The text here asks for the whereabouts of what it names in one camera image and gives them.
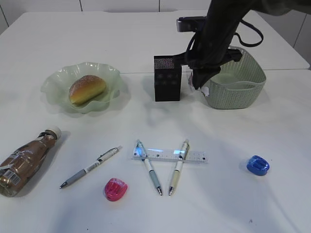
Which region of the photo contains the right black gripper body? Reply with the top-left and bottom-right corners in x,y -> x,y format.
174,21 -> 242,69

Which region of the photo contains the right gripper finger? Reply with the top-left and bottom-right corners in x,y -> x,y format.
198,67 -> 221,88
192,69 -> 201,89

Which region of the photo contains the white paper ball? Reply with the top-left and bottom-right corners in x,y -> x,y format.
188,72 -> 209,97

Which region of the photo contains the sugared bread roll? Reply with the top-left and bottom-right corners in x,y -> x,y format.
69,75 -> 107,105

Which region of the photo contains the brown coffee drink bottle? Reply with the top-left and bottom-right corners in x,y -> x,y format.
0,126 -> 61,197

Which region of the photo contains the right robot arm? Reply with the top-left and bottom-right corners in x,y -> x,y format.
174,0 -> 311,89

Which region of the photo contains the black mesh pen holder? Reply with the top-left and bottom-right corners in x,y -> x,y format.
154,55 -> 182,102

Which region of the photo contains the green plastic basket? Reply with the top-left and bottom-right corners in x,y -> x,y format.
204,46 -> 266,110

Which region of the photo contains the cream grip pen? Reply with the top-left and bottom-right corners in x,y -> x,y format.
168,139 -> 190,196

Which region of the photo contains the blue grip pen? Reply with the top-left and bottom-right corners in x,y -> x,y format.
136,139 -> 163,196

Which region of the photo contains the blue pencil sharpener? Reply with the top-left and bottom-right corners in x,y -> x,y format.
246,155 -> 270,176

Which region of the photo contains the green wavy glass plate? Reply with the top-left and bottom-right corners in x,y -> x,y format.
41,62 -> 127,114

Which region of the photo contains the pink pencil sharpener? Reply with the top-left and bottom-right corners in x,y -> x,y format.
104,178 -> 128,201

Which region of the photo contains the grey grip pen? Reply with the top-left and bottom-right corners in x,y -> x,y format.
59,146 -> 122,189

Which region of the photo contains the transparent plastic ruler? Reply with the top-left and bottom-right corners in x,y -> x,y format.
132,148 -> 208,164

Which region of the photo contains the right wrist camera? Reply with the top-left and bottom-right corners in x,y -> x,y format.
176,16 -> 206,33

